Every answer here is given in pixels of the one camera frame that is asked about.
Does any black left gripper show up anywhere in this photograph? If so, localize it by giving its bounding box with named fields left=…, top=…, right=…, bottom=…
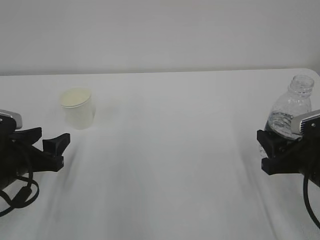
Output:
left=0, top=117, right=71, bottom=190

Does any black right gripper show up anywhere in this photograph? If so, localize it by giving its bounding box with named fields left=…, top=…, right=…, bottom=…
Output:
left=256, top=130, right=320, bottom=186

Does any clear green-label water bottle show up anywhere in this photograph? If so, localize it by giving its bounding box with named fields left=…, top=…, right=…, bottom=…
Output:
left=264, top=75, right=315, bottom=146

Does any white paper cup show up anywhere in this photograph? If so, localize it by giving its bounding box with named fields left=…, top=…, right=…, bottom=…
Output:
left=59, top=87, right=95, bottom=130

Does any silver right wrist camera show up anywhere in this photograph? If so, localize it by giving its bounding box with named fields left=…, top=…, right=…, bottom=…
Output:
left=290, top=109, right=320, bottom=136

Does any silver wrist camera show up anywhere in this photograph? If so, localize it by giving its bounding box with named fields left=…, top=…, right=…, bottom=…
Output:
left=290, top=109, right=320, bottom=136
left=0, top=109, right=23, bottom=130

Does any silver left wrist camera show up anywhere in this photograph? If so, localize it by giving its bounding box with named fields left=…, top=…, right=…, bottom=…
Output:
left=0, top=109, right=23, bottom=130

